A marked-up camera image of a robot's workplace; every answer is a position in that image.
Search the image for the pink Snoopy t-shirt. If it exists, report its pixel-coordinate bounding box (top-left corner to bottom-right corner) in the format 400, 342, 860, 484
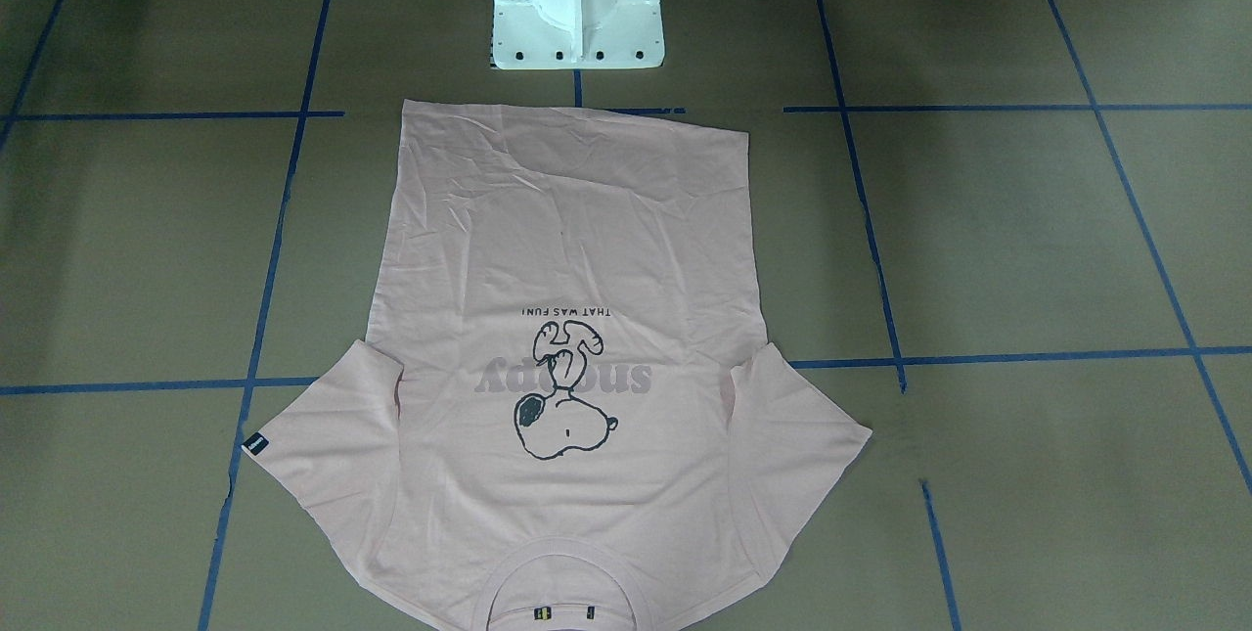
245, 101, 871, 630

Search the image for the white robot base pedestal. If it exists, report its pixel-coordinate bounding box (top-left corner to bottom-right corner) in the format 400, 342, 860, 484
491, 0, 665, 70

